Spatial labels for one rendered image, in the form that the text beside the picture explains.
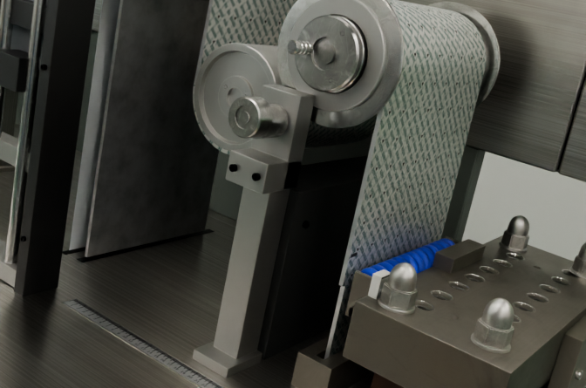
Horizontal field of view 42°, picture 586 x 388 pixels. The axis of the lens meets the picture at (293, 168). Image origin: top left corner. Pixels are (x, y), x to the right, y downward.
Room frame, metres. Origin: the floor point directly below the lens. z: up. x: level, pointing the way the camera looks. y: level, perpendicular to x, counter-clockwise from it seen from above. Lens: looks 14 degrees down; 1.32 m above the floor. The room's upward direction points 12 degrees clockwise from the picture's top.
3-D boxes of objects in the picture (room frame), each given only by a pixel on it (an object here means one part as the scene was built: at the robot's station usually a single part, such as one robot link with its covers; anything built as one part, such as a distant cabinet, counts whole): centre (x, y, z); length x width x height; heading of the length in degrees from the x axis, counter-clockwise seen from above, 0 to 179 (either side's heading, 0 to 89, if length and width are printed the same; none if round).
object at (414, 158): (0.85, -0.14, 1.11); 0.23 x 0.01 x 0.18; 147
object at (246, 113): (0.74, 0.05, 1.18); 0.04 x 0.02 x 0.04; 57
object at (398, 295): (0.70, -0.13, 1.05); 0.04 x 0.04 x 0.04
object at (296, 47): (0.76, 0.02, 1.25); 0.03 x 0.01 x 0.01; 147
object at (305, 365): (0.85, -0.14, 0.92); 0.28 x 0.04 x 0.04; 147
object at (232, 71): (0.95, 0.01, 1.18); 0.26 x 0.12 x 0.12; 147
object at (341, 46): (0.77, -0.01, 1.25); 0.07 x 0.02 x 0.07; 57
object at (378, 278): (0.72, -0.11, 1.04); 0.02 x 0.01 x 0.02; 147
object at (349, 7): (0.88, -0.09, 1.25); 0.26 x 0.12 x 0.12; 147
